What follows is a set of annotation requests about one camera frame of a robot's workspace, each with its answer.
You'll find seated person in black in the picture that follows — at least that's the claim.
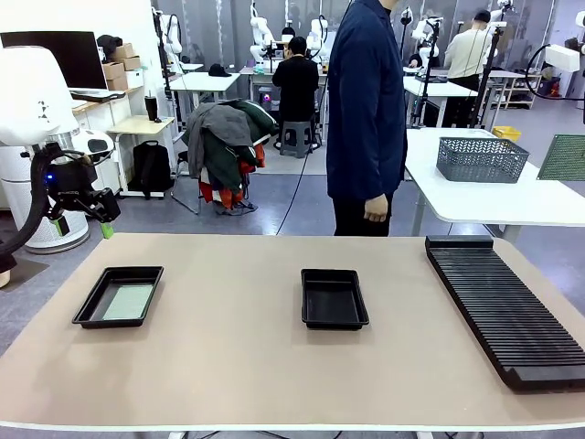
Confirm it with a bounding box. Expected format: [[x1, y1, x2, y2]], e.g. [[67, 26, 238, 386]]
[[271, 36, 320, 124]]

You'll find cardboard box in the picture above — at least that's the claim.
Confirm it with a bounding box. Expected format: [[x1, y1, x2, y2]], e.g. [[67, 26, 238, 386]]
[[109, 43, 142, 72], [102, 61, 129, 91]]

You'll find black floor cable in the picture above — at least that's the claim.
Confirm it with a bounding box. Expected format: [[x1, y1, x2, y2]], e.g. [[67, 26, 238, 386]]
[[273, 132, 328, 237]]

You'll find white cabinet wooden top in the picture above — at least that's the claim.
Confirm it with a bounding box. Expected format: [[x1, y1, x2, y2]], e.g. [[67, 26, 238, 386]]
[[68, 86, 138, 198]]

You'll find small rolling wooden table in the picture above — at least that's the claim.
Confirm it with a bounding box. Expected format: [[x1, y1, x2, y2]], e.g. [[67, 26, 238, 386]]
[[108, 115, 177, 200]]

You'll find pile of jackets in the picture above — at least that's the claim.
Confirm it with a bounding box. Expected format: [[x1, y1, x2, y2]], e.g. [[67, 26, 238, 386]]
[[182, 98, 280, 216]]

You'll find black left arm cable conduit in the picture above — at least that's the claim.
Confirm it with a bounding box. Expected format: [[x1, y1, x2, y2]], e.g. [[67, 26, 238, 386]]
[[0, 145, 89, 272]]

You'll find low storage shelf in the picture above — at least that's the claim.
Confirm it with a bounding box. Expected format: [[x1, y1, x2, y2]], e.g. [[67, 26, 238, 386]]
[[500, 72, 545, 110]]

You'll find person in navy jacket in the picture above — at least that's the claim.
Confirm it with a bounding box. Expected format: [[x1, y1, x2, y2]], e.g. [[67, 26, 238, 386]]
[[325, 0, 409, 238]]

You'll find person's right forearm navy sleeve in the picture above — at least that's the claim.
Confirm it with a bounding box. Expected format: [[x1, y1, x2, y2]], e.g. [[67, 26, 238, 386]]
[[360, 132, 408, 200]]

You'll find black ESD tray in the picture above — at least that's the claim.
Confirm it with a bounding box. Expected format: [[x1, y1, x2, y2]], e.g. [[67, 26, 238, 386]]
[[301, 268, 370, 330], [71, 265, 165, 329]]

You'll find person in cream sweater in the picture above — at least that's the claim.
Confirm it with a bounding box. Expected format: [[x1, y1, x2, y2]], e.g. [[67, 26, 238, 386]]
[[443, 9, 495, 129]]

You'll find person's right hand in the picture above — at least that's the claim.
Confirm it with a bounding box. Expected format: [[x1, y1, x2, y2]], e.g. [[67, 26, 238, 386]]
[[364, 193, 395, 224]]

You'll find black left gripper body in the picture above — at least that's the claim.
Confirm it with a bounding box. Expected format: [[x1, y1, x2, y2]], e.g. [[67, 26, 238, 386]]
[[44, 158, 104, 217]]

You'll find dark-clothed leg with pale foot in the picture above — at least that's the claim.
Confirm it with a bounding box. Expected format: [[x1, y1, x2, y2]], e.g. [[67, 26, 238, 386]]
[[0, 246, 17, 289]]

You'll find grey floor mat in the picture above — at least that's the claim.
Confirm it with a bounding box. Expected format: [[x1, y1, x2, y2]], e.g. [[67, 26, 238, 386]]
[[7, 258, 50, 292]]

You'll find grey plastic mesh basket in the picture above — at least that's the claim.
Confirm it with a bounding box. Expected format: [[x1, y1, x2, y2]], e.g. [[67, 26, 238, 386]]
[[435, 136, 530, 185]]

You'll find white desk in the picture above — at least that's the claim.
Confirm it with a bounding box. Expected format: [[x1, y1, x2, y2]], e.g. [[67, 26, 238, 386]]
[[168, 71, 242, 123]]

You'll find grey plastic stool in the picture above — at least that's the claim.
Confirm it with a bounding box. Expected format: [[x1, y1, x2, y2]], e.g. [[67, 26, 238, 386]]
[[279, 120, 315, 159]]

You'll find white side table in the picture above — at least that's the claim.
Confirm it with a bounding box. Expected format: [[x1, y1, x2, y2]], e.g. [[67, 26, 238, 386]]
[[400, 127, 585, 244]]

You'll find black slotted board rack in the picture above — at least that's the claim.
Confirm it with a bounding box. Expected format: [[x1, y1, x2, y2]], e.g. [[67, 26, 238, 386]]
[[424, 234, 585, 393]]

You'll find dark laptop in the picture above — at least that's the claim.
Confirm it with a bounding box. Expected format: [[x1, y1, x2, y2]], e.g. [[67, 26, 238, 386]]
[[68, 89, 127, 104]]

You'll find grey background workbench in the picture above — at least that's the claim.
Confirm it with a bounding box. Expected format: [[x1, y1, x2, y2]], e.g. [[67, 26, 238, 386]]
[[239, 66, 333, 143]]

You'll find black tripod stand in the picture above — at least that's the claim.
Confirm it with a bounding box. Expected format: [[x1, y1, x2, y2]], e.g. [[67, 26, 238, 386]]
[[470, 22, 507, 132], [410, 17, 443, 129]]

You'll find black backpack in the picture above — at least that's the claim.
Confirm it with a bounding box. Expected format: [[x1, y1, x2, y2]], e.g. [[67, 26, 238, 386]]
[[129, 140, 175, 201]]

